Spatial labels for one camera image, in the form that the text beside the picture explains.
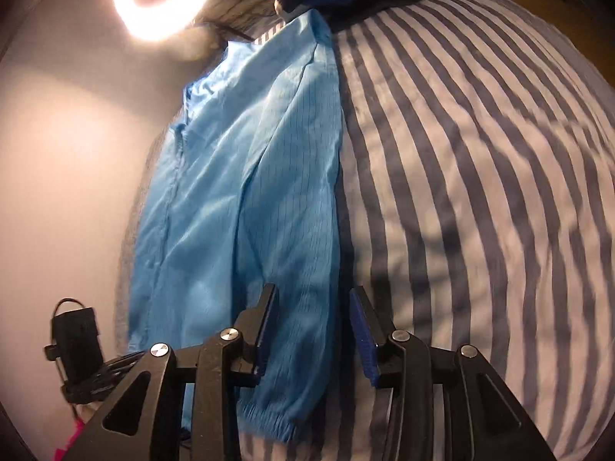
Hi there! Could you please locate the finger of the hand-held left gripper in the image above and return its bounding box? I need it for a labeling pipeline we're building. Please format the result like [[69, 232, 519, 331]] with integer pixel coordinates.
[[98, 352, 145, 395]]

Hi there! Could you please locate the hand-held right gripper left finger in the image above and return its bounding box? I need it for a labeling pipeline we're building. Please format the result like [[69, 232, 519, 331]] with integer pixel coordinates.
[[62, 283, 280, 461]]

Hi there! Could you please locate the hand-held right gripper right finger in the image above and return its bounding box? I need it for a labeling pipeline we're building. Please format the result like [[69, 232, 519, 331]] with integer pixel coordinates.
[[349, 285, 558, 461]]

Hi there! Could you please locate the light blue jacket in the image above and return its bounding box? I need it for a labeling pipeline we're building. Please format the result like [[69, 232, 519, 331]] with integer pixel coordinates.
[[126, 10, 344, 445]]

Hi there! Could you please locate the pink cloth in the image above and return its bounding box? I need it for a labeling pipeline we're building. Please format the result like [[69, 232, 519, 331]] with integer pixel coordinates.
[[53, 418, 85, 461]]

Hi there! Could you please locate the bed with striped sheet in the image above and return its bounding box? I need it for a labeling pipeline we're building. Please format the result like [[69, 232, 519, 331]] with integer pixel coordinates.
[[113, 0, 615, 461]]

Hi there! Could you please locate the black tripod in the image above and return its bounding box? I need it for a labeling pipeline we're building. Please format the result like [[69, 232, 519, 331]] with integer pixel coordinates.
[[192, 14, 253, 46]]

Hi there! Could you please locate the ring light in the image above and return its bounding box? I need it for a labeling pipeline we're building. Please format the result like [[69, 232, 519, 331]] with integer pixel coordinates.
[[113, 0, 214, 41]]

